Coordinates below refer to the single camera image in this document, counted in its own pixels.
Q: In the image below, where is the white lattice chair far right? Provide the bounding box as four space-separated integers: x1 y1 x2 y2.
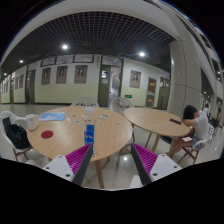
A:
110 97 133 115

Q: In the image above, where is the round wooden table near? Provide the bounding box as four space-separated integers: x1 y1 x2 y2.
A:
27 106 132 188

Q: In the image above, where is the red round coaster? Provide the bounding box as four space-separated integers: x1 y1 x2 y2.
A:
41 130 53 139

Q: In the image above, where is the white chair under person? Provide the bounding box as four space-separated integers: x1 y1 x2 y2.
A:
179 124 214 162

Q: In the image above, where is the white pitcher jug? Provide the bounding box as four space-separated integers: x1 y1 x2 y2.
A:
25 114 38 131

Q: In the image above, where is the blue paper sheet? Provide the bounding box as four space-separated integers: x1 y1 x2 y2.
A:
39 112 65 121

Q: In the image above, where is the framed portrait right wall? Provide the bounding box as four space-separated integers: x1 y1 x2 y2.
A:
130 70 141 88

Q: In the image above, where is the seated person white shirt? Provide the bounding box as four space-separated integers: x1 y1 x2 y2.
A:
169 105 208 157

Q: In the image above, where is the black backpack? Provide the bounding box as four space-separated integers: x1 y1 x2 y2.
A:
6 124 30 149

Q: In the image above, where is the clear plastic cup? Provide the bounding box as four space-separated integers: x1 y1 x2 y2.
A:
85 107 94 115

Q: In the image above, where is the framed portrait on wall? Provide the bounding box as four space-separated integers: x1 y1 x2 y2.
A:
74 65 88 83

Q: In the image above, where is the white lattice chair far left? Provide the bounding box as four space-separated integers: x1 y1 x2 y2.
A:
72 96 99 107

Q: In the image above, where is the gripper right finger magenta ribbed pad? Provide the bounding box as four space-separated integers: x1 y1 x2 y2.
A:
131 143 181 185

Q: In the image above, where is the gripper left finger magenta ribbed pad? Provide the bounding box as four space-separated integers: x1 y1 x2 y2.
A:
44 143 93 185

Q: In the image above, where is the blue labelled water bottle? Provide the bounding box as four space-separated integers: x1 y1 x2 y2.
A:
83 124 97 157

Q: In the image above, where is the white lattice chair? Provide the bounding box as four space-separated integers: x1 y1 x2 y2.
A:
110 97 133 115
72 96 99 107

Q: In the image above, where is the black phone on table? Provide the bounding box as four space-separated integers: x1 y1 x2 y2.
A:
169 118 182 125

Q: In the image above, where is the round wooden table far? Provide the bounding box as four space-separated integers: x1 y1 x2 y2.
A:
124 107 190 151

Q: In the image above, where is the round wooden table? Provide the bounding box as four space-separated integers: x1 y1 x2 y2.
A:
124 107 190 151
27 106 132 188

